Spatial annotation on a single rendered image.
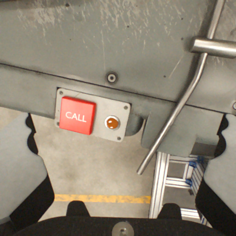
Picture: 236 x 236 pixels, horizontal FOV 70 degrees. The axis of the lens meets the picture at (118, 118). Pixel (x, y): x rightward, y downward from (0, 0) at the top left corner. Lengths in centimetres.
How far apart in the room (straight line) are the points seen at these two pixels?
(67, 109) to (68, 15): 15
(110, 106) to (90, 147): 154
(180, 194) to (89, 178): 96
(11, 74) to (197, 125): 33
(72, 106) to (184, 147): 21
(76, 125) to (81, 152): 158
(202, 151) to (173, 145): 127
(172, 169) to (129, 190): 62
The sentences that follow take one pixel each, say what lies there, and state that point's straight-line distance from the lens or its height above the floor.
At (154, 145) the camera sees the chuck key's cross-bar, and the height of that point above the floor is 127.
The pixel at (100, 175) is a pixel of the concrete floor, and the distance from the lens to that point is 198.
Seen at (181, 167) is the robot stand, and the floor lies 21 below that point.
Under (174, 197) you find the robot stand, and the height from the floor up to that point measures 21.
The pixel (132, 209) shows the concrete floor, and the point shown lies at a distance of 223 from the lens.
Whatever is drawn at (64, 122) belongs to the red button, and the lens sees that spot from 32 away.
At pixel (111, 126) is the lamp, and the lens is 30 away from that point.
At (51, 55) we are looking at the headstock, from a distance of 32.
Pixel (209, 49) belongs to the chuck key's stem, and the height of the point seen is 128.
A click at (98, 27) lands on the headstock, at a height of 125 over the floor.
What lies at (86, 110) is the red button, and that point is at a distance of 30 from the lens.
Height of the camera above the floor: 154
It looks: 70 degrees down
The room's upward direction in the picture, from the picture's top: 157 degrees counter-clockwise
